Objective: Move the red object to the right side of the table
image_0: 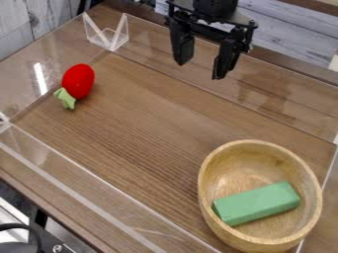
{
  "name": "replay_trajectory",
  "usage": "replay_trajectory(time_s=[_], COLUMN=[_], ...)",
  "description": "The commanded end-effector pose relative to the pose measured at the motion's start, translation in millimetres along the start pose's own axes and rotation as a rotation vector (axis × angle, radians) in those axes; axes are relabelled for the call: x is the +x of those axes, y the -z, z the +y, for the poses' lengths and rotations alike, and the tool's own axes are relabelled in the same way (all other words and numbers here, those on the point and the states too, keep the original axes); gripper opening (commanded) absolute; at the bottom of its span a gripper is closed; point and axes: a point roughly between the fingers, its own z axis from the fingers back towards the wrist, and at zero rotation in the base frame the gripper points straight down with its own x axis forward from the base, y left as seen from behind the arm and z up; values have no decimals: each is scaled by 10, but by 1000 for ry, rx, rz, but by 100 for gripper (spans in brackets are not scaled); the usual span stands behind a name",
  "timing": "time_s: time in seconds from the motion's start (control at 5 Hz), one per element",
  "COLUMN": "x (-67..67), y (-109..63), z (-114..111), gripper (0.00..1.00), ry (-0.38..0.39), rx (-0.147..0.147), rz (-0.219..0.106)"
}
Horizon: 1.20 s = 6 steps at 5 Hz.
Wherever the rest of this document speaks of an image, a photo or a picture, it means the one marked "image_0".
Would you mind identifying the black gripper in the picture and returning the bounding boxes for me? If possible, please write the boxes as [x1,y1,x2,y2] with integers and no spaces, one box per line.
[168,0,260,80]

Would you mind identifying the red plush strawberry toy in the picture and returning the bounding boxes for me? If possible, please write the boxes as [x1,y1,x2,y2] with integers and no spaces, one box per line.
[54,63,95,110]

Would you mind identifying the clear acrylic table barrier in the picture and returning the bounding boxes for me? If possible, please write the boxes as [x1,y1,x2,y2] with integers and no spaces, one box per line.
[0,6,338,253]

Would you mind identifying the wooden bowl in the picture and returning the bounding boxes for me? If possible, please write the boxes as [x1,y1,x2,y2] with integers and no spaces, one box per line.
[197,139,323,253]

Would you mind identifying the green rectangular block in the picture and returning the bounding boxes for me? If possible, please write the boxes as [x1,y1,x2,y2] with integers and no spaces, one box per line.
[212,182,301,226]

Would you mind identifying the clear acrylic corner bracket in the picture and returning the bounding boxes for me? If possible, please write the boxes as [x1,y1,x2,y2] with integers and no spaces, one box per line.
[82,13,130,52]

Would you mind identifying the black cable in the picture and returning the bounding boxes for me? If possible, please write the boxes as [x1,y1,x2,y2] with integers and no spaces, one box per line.
[0,222,46,253]

